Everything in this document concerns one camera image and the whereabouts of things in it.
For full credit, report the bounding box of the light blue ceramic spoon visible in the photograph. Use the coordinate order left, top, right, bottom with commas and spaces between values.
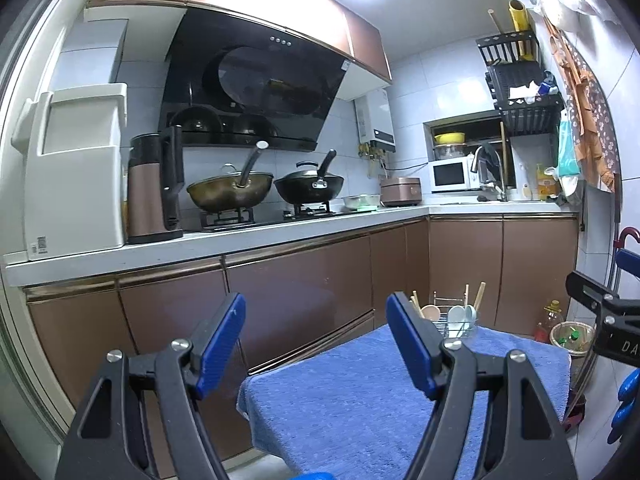
464, 304, 477, 328

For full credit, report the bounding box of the white ceramic spoon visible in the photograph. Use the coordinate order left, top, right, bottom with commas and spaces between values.
447, 306, 465, 337

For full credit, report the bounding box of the pink ceramic spoon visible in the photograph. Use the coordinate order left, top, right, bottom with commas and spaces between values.
421, 304, 442, 322

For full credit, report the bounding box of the long diagonal wooden chopstick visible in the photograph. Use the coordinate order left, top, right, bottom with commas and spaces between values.
410, 290, 426, 318

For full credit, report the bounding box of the right blue gloved hand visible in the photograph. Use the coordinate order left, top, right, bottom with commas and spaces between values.
608, 368, 640, 444

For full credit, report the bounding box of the beige waste bin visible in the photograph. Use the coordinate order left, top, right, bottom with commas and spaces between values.
549, 321, 594, 358

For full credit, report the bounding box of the cooking oil bottle on floor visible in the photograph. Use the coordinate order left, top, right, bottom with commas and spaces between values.
534, 299, 563, 342

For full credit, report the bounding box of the clear utensil holder jar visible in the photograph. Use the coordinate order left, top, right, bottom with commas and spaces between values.
431, 290, 477, 339

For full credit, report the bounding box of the yellow bottle by sink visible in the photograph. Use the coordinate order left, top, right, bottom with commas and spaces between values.
536, 164, 559, 202

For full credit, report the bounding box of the blue fluffy towel mat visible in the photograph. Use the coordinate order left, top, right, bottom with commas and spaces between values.
236, 323, 573, 480

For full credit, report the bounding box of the chrome sink faucet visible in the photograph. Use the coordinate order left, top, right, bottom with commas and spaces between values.
471, 143, 508, 202

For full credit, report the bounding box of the orange patterned hanging apron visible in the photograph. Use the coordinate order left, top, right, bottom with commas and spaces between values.
544, 18, 620, 194

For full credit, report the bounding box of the white microwave oven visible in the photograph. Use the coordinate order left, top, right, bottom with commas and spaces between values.
427, 155, 480, 193

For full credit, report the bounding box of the yellow lidded glass jar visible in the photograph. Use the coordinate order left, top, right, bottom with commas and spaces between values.
434, 132, 466, 160

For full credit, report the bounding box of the pink rice cooker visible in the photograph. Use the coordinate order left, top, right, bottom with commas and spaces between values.
380, 177, 422, 207

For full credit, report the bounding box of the brass coloured wok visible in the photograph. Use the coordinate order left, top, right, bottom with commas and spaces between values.
186, 140, 273, 214

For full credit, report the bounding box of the brown electric kettle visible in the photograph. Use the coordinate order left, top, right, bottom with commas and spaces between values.
127, 126, 184, 245

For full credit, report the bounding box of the white rice storage box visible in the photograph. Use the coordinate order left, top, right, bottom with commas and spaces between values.
10, 18, 129, 262

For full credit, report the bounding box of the white water heater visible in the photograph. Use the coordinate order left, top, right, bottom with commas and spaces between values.
354, 88, 396, 153

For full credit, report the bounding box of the black wok with lid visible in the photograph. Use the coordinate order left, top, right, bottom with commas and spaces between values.
274, 150, 344, 205

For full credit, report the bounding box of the black range hood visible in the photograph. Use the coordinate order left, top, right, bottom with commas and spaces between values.
158, 8, 348, 152

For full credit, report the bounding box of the black wall dish rack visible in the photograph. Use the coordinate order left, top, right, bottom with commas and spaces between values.
476, 30, 564, 136

